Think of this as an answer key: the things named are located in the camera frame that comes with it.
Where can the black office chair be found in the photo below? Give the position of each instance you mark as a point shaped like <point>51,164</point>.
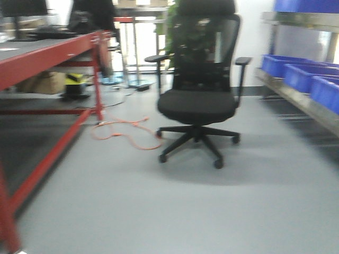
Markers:
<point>202,96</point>

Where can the stainless steel shelf rack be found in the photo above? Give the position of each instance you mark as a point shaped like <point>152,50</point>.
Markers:
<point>315,21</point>

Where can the green potted plant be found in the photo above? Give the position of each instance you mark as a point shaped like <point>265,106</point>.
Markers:
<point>193,38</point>

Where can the blue bin on shelf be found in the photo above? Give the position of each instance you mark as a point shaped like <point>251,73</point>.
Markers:
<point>324,90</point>
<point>300,77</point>
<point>274,64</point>

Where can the yellow black vacuum device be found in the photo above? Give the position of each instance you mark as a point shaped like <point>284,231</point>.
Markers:
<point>75,87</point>

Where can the red metal workbench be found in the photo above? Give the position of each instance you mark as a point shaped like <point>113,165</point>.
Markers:
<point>22,60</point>

